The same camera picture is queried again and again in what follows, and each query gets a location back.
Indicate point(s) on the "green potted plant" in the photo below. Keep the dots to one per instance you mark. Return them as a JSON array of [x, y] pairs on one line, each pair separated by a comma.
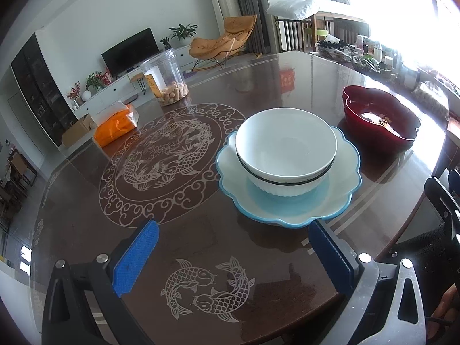
[[184, 33]]

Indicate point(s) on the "white pillow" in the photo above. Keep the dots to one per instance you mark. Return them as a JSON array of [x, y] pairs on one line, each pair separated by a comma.
[[292, 9]]

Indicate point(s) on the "cardboard box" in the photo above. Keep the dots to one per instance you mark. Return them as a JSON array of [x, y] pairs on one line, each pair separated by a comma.
[[78, 130]]

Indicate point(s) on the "orange tissue pack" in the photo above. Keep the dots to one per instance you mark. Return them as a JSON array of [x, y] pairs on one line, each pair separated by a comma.
[[114, 122]]

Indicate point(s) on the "clear plastic snack jar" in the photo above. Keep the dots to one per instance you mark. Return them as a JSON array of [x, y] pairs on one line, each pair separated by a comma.
[[164, 78]]

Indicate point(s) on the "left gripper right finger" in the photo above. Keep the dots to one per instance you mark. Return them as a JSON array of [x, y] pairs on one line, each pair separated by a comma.
[[353, 275]]

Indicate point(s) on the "orange rocking lounge chair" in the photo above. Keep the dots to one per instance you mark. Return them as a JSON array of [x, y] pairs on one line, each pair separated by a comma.
[[237, 31]]

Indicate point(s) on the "white blue scalloped plate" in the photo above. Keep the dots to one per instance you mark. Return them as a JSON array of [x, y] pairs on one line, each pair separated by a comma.
[[328, 200]]

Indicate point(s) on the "red flower-shaped plate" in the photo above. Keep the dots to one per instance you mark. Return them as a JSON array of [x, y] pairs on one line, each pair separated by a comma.
[[379, 120]]

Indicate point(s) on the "small white bowl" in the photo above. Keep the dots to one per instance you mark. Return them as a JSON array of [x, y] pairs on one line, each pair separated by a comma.
[[286, 145]]

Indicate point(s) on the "grey curtain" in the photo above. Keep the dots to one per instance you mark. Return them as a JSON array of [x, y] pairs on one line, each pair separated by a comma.
[[263, 40]]

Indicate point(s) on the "plastic bag of snacks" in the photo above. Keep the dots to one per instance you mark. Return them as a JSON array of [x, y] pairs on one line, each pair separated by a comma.
[[432, 98]]

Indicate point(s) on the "large white ribbed bowl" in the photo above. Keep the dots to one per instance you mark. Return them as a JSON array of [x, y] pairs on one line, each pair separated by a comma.
[[287, 171]]

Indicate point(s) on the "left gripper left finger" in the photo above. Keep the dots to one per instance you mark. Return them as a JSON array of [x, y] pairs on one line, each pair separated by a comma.
[[113, 275]]

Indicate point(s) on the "person's right hand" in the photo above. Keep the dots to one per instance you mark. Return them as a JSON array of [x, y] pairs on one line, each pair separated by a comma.
[[447, 309]]

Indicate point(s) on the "glass bowl with items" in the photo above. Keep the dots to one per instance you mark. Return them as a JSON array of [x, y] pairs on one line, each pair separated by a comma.
[[371, 67]]

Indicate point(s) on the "black display cabinet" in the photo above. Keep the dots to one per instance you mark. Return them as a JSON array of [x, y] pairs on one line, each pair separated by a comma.
[[41, 92]]

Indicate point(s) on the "small dark potted plant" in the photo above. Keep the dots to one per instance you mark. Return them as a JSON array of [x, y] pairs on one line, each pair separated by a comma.
[[165, 42]]

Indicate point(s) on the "white tv cabinet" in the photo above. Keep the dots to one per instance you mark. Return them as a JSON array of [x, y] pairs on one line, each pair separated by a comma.
[[122, 88]]

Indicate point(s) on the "black flat television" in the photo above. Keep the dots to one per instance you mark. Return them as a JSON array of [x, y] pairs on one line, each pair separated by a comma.
[[130, 52]]

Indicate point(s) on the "red flower arrangement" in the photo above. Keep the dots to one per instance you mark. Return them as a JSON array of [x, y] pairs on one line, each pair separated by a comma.
[[74, 95]]

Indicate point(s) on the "dark tray with items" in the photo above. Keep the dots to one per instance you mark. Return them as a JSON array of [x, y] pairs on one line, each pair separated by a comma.
[[335, 49]]

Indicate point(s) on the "small wooden stool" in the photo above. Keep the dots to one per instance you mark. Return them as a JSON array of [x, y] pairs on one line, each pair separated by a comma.
[[139, 79]]

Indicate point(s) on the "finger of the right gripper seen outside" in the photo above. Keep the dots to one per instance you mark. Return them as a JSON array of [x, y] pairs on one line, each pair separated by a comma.
[[445, 202]]

